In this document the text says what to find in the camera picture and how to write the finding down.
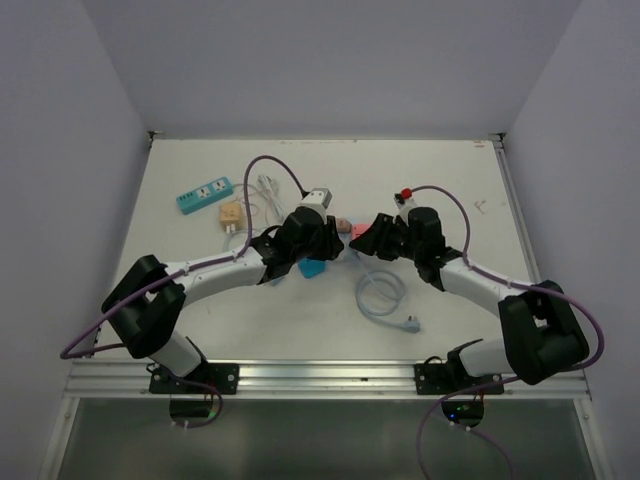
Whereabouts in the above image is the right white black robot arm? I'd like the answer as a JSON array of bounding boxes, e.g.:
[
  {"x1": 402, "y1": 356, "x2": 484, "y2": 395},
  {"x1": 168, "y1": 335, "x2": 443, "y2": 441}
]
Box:
[{"x1": 350, "y1": 207, "x2": 590, "y2": 393}]

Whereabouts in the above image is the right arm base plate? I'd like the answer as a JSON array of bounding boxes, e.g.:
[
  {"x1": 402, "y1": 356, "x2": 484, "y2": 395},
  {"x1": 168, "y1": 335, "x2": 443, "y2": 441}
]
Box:
[{"x1": 414, "y1": 362, "x2": 504, "y2": 396}]

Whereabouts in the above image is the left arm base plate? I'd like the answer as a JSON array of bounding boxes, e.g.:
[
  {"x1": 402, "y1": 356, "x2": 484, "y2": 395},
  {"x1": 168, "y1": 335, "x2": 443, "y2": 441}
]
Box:
[{"x1": 146, "y1": 362, "x2": 240, "y2": 395}]

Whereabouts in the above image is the brown pink cube adapter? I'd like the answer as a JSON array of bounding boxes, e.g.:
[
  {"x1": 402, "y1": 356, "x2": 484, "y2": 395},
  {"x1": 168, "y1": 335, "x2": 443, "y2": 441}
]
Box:
[{"x1": 336, "y1": 218, "x2": 352, "y2": 233}]

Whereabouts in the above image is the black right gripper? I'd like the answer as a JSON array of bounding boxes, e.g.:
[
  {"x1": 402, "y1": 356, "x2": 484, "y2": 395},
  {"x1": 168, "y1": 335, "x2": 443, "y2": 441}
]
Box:
[{"x1": 352, "y1": 213, "x2": 423, "y2": 262}]

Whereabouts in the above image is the blue cube socket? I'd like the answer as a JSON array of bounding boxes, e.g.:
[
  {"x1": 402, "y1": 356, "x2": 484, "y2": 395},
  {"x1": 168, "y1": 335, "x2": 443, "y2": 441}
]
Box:
[{"x1": 297, "y1": 258, "x2": 326, "y2": 279}]

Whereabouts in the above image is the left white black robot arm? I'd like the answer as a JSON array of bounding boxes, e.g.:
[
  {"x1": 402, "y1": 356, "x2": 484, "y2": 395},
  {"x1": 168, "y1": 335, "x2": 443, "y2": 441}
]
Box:
[{"x1": 102, "y1": 207, "x2": 344, "y2": 393}]

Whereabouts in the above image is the light blue socket cord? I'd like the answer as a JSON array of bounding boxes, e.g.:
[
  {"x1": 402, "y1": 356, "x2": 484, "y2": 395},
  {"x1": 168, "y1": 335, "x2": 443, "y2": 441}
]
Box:
[{"x1": 355, "y1": 259, "x2": 422, "y2": 334}]

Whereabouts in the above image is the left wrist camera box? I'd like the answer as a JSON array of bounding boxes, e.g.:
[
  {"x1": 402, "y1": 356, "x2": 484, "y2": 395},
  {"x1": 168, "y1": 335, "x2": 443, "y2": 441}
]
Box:
[{"x1": 300, "y1": 188, "x2": 333, "y2": 211}]

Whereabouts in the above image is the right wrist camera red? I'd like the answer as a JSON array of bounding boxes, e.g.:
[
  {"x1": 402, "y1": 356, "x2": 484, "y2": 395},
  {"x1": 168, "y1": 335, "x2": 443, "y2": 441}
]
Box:
[{"x1": 394, "y1": 188, "x2": 417, "y2": 211}]

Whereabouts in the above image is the red pink cube adapter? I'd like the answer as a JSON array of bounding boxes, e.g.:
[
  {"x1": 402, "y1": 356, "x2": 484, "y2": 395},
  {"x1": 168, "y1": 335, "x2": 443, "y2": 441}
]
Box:
[{"x1": 351, "y1": 223, "x2": 370, "y2": 240}]

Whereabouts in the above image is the white power cord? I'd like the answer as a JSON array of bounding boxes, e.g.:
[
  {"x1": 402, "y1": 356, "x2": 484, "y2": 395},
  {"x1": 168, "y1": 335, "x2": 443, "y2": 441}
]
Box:
[{"x1": 234, "y1": 173, "x2": 289, "y2": 226}]

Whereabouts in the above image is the teal power strip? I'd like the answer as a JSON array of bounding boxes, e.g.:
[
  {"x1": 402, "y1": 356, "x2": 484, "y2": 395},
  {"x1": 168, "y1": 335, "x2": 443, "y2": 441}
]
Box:
[{"x1": 176, "y1": 177, "x2": 233, "y2": 215}]

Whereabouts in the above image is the aluminium front rail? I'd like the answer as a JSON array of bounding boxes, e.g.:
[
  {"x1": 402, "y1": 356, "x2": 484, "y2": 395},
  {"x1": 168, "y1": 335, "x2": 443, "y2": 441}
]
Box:
[{"x1": 64, "y1": 357, "x2": 594, "y2": 400}]

